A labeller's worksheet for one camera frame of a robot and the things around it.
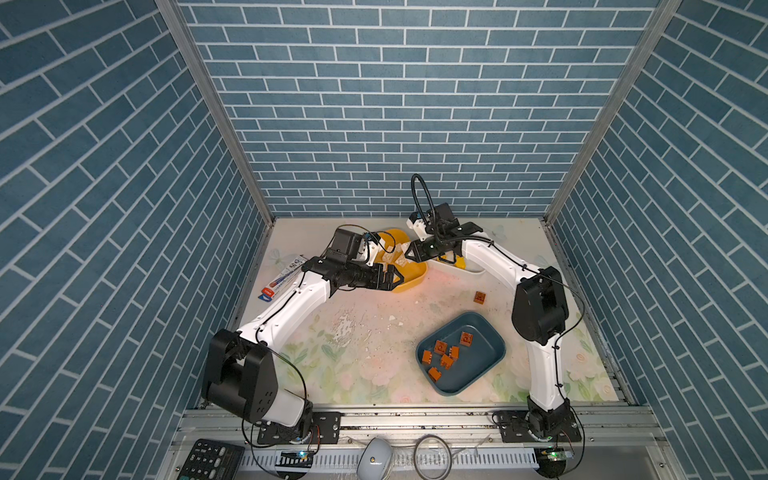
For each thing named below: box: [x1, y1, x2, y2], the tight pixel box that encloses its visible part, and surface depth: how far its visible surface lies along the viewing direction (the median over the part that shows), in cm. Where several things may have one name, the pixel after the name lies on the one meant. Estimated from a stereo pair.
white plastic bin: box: [417, 240, 503, 286], surface depth 68 cm
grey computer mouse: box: [357, 437, 393, 480], surface depth 64 cm
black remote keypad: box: [177, 438, 245, 480], surface depth 69 cm
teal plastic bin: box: [415, 312, 506, 396], surface depth 87 cm
